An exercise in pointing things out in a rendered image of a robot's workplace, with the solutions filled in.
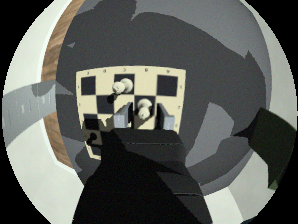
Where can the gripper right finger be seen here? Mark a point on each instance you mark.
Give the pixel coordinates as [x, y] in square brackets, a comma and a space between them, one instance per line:
[165, 120]

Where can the cream and black chessboard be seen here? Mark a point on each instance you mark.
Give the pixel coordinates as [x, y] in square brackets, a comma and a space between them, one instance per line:
[97, 102]

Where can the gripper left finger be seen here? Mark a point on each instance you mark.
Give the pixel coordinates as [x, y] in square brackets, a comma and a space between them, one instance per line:
[122, 119]

